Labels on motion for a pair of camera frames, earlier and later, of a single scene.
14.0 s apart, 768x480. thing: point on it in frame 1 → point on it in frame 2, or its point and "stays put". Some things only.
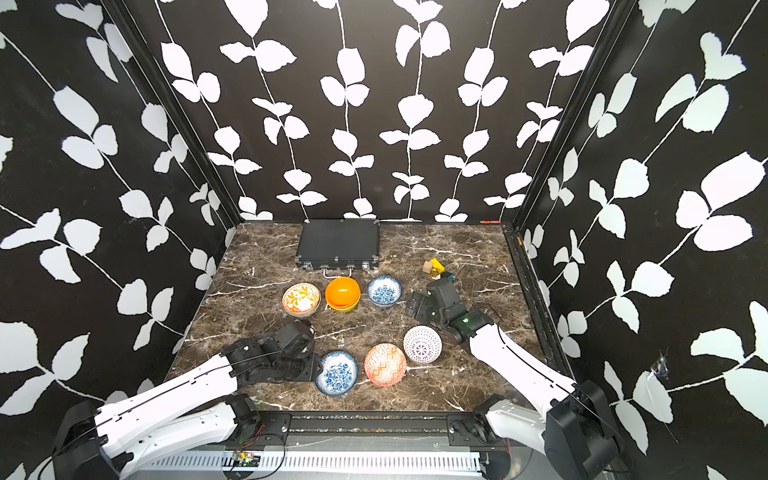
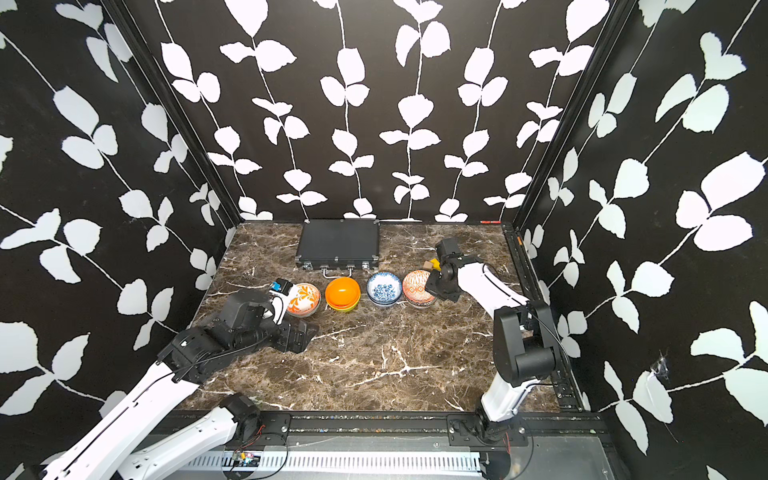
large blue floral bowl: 339,373 → 384,288
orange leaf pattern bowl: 301,299 stays put
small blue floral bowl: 384,291 stays put
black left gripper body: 302,368 → 270,333
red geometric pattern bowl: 385,365 → 414,287
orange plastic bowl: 342,293 stays put
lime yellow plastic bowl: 343,310 stays put
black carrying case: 338,246 stays put
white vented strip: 367,462 stays put
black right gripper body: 427,312 → 437,284
